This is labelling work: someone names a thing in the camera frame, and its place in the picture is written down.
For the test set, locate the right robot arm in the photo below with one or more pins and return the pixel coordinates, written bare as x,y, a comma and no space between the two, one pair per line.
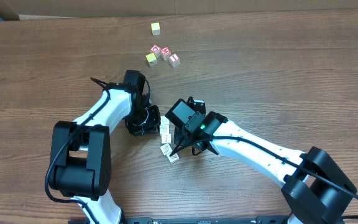
313,185

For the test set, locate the yellow block far top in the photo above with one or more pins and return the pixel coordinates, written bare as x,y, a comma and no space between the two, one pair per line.
155,28

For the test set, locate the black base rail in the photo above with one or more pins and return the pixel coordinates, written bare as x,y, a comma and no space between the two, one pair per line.
258,220

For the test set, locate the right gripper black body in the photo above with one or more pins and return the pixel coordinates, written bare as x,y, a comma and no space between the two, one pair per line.
180,140

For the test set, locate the wooden block star drawing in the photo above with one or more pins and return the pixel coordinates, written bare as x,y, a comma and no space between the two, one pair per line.
164,120

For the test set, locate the red block letter C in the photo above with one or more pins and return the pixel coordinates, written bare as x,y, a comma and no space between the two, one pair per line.
156,50

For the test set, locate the wooden block blue side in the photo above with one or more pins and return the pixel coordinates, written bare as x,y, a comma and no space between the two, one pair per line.
174,158

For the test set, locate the red block letter M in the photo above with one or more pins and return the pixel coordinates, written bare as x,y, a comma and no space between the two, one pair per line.
165,53

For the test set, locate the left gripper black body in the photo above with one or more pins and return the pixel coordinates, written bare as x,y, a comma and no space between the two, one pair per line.
148,123

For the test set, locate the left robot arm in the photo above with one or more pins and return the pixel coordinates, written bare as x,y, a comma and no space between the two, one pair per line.
80,158

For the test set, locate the red block letter I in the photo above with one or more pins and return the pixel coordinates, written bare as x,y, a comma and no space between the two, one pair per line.
174,60

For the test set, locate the yellow wooden block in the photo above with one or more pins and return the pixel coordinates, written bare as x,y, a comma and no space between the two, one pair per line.
151,59

